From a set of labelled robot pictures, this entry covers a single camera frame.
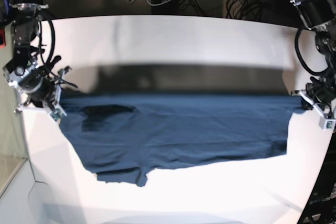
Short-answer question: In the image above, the blue handled tool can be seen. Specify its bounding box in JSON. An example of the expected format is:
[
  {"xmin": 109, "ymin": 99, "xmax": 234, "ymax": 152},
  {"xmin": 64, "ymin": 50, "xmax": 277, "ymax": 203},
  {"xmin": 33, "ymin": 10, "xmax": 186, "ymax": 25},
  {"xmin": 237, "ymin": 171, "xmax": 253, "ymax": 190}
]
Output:
[{"xmin": 3, "ymin": 0, "xmax": 11, "ymax": 16}]

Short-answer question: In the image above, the dark blue t-shirt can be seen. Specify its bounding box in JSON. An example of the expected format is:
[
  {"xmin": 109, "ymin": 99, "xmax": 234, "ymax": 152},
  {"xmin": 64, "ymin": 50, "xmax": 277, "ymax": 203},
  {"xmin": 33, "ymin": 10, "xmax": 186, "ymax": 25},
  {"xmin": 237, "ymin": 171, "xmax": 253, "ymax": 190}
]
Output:
[{"xmin": 59, "ymin": 93, "xmax": 304, "ymax": 187}]

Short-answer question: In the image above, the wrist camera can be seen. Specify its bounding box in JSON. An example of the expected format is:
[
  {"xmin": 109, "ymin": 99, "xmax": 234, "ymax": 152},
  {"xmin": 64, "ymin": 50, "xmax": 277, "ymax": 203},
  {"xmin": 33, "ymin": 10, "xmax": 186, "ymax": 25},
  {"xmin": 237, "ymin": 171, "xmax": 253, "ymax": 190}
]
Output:
[
  {"xmin": 319, "ymin": 118, "xmax": 335, "ymax": 130},
  {"xmin": 48, "ymin": 108, "xmax": 67, "ymax": 123}
]

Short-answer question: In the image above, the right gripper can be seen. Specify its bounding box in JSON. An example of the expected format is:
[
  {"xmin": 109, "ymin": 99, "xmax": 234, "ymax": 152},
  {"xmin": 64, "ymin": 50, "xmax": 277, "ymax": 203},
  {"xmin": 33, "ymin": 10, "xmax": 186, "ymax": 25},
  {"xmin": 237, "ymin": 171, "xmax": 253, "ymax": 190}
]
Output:
[{"xmin": 3, "ymin": 6, "xmax": 72, "ymax": 114}]

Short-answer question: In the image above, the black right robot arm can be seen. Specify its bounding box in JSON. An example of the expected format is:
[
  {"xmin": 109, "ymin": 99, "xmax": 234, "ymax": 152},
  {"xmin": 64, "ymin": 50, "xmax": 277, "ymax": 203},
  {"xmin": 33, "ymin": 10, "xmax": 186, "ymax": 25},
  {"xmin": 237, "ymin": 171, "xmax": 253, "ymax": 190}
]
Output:
[{"xmin": 3, "ymin": 0, "xmax": 71, "ymax": 121}]

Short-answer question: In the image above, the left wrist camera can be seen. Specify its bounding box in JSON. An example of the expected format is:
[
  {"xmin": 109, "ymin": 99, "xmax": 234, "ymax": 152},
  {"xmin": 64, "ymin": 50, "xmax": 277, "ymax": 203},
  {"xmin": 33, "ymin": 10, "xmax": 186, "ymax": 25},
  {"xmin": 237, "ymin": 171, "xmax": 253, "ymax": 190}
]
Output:
[{"xmin": 319, "ymin": 118, "xmax": 335, "ymax": 130}]

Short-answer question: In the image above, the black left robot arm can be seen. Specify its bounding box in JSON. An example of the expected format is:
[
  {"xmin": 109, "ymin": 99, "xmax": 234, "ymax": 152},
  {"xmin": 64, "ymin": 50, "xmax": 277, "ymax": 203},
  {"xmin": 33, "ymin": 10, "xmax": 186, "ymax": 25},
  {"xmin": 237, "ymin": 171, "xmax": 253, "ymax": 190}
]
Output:
[{"xmin": 290, "ymin": 0, "xmax": 335, "ymax": 120}]

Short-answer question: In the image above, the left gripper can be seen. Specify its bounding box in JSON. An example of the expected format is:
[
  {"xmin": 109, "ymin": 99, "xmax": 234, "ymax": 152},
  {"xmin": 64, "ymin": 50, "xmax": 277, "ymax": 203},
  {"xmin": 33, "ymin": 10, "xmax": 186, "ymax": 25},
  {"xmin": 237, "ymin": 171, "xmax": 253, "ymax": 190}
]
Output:
[{"xmin": 290, "ymin": 30, "xmax": 335, "ymax": 118}]

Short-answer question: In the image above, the red black device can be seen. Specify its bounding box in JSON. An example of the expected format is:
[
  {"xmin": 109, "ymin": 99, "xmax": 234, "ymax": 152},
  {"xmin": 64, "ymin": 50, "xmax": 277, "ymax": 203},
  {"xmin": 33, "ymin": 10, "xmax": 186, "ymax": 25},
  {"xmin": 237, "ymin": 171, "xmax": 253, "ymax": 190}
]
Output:
[{"xmin": 0, "ymin": 28, "xmax": 6, "ymax": 48}]

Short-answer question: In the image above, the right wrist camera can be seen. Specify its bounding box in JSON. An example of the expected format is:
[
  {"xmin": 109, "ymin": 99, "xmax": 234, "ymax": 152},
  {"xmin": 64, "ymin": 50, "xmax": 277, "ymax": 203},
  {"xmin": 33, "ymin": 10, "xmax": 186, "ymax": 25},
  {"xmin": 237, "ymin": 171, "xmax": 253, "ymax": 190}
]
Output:
[{"xmin": 48, "ymin": 108, "xmax": 67, "ymax": 123}]

